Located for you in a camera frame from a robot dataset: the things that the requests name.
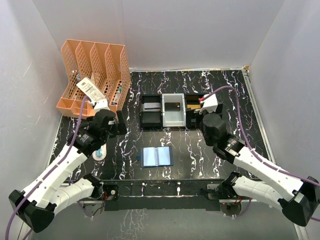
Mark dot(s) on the white labelled paper packet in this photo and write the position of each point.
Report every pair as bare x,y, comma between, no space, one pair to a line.
90,90

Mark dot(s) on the orange plastic file organizer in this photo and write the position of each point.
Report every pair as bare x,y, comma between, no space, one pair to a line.
96,71

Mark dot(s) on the black left bin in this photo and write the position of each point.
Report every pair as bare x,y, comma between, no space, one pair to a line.
150,120

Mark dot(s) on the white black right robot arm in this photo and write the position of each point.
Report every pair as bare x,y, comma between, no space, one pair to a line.
297,199

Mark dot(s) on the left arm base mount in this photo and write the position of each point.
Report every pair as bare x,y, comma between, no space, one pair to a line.
105,192

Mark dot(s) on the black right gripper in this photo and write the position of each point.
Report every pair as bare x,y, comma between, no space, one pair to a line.
203,113

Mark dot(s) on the white middle bin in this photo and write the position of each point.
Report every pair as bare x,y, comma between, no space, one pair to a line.
174,119

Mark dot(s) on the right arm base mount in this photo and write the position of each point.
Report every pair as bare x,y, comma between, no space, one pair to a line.
219,192

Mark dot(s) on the silver card in bin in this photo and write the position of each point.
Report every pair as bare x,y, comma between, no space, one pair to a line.
151,107

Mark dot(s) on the blue card holder wallet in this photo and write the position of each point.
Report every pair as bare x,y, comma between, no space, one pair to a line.
151,157

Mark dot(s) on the gold card in bin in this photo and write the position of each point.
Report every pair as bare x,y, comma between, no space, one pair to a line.
193,106

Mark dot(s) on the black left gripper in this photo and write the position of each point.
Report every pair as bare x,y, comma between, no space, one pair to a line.
118,128

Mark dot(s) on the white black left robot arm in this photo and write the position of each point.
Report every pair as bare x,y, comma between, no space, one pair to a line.
39,202

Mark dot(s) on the black right bin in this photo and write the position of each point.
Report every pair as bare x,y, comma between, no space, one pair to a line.
194,117

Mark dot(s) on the round teal tape roll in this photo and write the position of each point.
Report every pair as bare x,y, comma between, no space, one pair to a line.
100,154

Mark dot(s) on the black credit card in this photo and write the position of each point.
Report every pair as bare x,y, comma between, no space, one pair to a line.
172,106

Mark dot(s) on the black bin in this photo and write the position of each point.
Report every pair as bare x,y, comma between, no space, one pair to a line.
194,117
150,120

